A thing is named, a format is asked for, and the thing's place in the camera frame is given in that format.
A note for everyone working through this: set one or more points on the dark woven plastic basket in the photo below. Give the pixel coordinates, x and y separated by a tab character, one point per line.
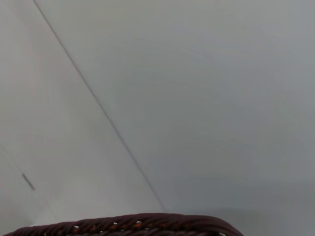
147	222

